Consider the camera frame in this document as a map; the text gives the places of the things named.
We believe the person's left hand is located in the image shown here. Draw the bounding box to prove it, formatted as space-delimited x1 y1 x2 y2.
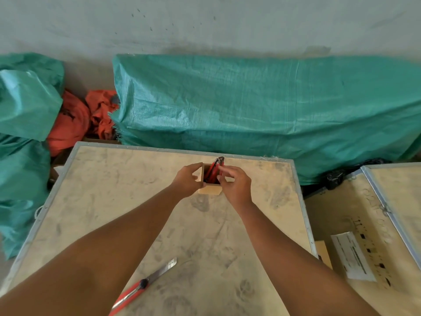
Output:
170 162 206 199

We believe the person's right hand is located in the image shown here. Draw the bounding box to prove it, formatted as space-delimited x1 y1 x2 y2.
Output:
217 165 253 213

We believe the small wooden holder box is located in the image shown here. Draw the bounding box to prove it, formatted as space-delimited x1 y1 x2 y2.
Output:
197 163 235 196

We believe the person's left forearm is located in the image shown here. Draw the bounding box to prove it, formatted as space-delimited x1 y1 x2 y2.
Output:
0 186 186 316

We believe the person's right forearm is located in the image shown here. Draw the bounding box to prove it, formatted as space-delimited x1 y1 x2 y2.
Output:
237 202 380 316

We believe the large green tarp-covered pile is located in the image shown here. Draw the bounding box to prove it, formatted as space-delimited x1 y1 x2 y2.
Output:
110 54 421 187

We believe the plywood crate with metal edging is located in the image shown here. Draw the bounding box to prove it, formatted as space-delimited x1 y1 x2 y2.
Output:
0 141 318 316
361 162 421 271

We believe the black plastic bag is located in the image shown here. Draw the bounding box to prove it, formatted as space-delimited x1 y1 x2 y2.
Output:
324 158 392 191

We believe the orange cloth bundle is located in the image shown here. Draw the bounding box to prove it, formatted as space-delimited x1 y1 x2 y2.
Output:
86 90 121 140
47 90 91 158

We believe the plywood crate with printed marks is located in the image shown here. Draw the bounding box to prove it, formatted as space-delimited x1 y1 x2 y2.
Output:
304 170 421 316

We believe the white paper label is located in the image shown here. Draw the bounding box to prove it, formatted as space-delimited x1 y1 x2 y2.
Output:
330 232 377 282

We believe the green tarp bundle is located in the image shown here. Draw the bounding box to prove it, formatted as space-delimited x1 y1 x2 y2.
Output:
0 52 66 260

